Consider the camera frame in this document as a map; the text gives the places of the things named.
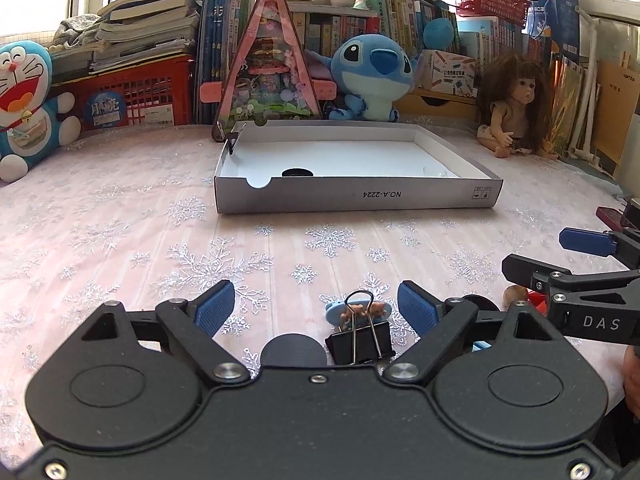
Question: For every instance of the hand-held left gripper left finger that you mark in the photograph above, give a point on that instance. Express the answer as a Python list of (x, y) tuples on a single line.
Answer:
[(215, 307)]

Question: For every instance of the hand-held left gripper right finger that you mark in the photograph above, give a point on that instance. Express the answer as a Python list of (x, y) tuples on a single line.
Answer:
[(417, 307)]

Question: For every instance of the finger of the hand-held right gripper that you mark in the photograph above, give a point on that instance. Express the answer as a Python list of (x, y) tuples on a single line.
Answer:
[(525, 267), (585, 241)]

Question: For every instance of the small red clip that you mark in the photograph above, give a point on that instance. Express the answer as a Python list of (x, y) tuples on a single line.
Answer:
[(537, 301)]

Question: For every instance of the black binder clip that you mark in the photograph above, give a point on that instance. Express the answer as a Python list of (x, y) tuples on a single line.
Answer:
[(357, 345), (233, 141)]

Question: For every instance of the light blue hair clip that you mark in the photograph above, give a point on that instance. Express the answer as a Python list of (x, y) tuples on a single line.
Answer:
[(332, 312)]

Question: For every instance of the white cardboard box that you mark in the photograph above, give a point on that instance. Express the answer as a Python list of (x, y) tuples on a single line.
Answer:
[(340, 160)]

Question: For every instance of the person's right hand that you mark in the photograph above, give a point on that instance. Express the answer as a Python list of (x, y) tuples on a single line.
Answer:
[(633, 375)]

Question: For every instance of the small tan object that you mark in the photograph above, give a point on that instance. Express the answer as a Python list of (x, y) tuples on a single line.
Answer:
[(513, 294)]

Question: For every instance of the dark red small box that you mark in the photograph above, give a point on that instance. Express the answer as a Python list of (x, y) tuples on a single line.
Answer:
[(607, 216)]

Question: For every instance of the black round disc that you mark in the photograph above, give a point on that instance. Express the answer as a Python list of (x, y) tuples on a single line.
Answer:
[(484, 304)]

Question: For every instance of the small light blue object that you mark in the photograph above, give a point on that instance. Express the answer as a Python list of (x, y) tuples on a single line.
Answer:
[(480, 346)]

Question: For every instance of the clear small dish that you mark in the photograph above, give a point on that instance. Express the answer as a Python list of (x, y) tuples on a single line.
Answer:
[(435, 172)]

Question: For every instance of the brown cardboard envelope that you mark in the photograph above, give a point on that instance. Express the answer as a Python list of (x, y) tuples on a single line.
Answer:
[(620, 110)]

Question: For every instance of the gold foil wrapping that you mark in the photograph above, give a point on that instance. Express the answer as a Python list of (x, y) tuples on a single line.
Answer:
[(567, 105)]

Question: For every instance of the white plastic pipes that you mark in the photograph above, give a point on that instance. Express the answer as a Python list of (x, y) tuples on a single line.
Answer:
[(591, 85)]

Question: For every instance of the brown haired doll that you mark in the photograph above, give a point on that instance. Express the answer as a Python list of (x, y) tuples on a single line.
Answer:
[(515, 100)]

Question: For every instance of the wooden drawer box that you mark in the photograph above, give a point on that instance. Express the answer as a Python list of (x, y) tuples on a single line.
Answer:
[(435, 105)]

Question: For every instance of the colourful printed box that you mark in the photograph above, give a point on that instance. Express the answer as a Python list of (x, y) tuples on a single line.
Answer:
[(447, 72)]

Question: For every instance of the row of white spined books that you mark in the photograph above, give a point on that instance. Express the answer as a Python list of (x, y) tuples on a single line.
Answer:
[(492, 40)]

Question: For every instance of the blue printed package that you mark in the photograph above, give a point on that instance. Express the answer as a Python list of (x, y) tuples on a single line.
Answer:
[(555, 17)]

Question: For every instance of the red plastic crate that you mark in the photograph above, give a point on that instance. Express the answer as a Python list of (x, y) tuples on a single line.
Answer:
[(135, 95)]

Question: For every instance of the pink triangular toy house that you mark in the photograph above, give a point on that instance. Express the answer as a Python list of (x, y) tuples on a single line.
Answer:
[(270, 75)]

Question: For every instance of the blue alien plush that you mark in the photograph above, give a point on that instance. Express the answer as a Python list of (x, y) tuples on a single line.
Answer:
[(370, 72)]

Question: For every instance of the tall blue books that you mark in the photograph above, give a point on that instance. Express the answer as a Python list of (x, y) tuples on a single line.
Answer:
[(212, 60)]

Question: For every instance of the red plastic basket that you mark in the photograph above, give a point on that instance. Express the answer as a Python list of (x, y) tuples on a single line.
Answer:
[(490, 2)]

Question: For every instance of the row of shelf books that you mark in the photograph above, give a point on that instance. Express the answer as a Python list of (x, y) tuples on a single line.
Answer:
[(340, 30)]

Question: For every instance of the blue white cat plush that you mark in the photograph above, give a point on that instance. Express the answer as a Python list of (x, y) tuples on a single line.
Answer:
[(22, 90)]

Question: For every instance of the stack of books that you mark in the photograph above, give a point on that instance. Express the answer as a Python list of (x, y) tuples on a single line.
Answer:
[(145, 20)]

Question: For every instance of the grey cloth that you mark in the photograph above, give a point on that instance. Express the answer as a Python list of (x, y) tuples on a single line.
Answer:
[(75, 29)]

